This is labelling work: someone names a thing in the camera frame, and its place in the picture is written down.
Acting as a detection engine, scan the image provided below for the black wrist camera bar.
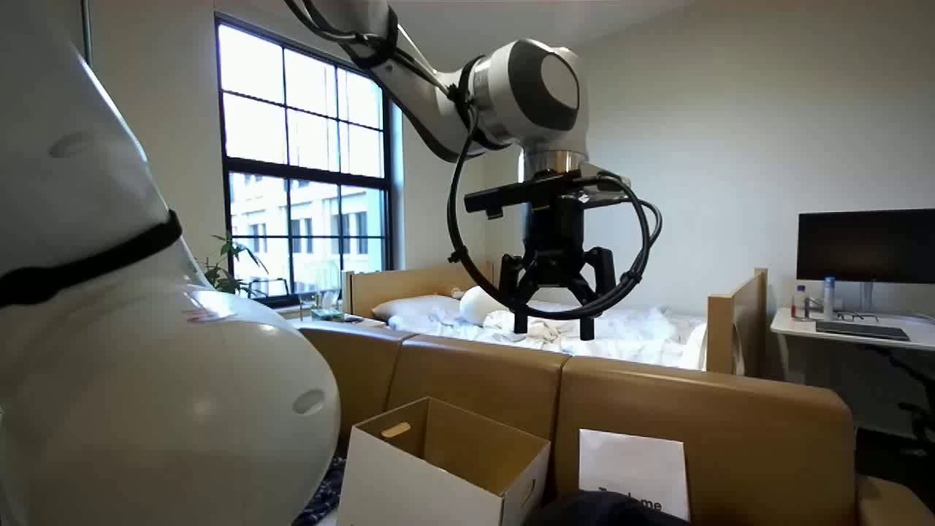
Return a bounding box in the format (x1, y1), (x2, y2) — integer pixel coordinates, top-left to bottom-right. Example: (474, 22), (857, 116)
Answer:
(465, 173), (627, 215)

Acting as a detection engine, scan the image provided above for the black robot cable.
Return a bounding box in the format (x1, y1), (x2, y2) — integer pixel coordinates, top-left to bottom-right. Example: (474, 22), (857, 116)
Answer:
(445, 56), (667, 322)

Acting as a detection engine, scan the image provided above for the wooden bed with white bedding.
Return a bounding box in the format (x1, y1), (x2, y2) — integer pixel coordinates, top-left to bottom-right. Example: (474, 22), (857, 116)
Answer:
(342, 266), (768, 373)

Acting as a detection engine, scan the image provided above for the black framed window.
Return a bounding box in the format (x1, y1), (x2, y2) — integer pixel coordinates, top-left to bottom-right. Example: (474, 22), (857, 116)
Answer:
(215, 16), (395, 305)

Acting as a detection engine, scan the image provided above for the black cloth garment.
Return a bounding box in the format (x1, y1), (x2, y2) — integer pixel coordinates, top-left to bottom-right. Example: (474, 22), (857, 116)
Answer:
(524, 490), (690, 526)

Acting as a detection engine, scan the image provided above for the white desk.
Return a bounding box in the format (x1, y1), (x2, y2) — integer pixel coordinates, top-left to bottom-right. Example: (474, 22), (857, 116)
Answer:
(768, 305), (935, 360)

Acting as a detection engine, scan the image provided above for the black keyboard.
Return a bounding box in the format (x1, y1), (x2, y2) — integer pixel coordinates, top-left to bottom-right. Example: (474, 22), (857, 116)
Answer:
(816, 322), (908, 341)

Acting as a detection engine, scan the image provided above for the open cardboard box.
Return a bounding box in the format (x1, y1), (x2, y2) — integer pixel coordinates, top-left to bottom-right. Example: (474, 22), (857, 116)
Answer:
(337, 398), (550, 526)

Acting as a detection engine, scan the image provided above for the white pillow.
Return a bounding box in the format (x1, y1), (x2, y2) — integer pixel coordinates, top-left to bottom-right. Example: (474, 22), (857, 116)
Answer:
(370, 295), (458, 323)

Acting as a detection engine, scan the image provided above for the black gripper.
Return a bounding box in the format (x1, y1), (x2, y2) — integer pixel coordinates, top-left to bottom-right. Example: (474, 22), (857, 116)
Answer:
(499, 200), (613, 341)

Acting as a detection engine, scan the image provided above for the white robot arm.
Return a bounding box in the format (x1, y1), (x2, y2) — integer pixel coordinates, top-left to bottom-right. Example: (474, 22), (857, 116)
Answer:
(0, 0), (342, 526)

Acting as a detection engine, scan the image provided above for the clear water bottle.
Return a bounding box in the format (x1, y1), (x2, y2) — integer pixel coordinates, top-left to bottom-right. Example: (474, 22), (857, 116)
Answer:
(820, 276), (835, 317)

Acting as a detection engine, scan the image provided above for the black desk chair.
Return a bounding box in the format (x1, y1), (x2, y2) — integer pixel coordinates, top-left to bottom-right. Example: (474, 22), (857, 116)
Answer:
(858, 345), (935, 459)

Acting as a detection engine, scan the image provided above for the black computer monitor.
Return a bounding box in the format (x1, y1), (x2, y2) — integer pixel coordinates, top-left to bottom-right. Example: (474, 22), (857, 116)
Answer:
(797, 206), (935, 284)

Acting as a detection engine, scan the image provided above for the green potted plant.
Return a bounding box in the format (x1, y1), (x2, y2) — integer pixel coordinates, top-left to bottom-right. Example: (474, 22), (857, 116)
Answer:
(201, 232), (265, 295)

